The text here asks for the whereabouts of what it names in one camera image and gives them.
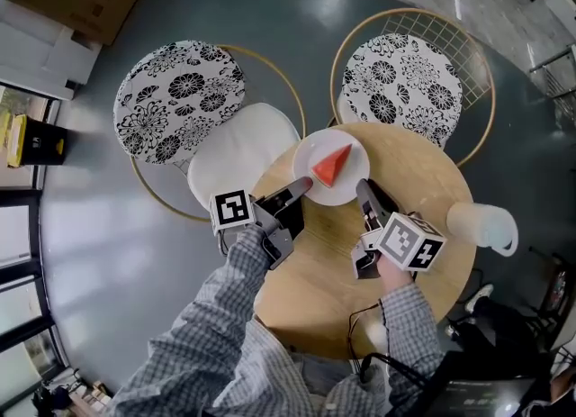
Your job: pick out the white table with metal frame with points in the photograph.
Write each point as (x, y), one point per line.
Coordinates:
(553, 57)

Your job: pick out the floral cushion gold frame chair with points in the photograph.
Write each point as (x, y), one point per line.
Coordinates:
(171, 100)
(405, 86)

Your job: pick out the white pitcher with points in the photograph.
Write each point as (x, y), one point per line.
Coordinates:
(468, 221)

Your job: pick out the person's right forearm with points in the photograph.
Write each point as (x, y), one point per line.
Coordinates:
(405, 316)

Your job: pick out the black bin with yellow lid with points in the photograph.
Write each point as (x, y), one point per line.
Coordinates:
(40, 142)

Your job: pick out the white round plate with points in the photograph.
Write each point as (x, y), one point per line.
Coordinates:
(306, 149)

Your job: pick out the person's left forearm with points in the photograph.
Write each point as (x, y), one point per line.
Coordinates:
(225, 316)

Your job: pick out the round wooden table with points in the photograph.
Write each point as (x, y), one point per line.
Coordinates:
(333, 280)

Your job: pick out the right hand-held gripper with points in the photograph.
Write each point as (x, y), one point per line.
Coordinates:
(407, 242)

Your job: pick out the red watermelon slice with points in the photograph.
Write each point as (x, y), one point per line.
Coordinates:
(330, 167)

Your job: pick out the black tablet screen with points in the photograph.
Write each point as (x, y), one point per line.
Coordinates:
(486, 397)

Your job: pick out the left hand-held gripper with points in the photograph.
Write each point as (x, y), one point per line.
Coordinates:
(279, 221)

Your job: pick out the white flat panel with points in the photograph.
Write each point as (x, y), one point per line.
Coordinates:
(27, 59)

